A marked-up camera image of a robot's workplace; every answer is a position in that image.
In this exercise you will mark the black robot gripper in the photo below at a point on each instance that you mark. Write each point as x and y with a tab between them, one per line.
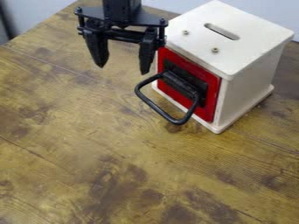
120	20

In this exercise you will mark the red wooden drawer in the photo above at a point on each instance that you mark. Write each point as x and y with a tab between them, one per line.
191	86

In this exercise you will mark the white wooden cabinet box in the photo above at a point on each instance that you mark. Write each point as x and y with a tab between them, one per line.
231	49

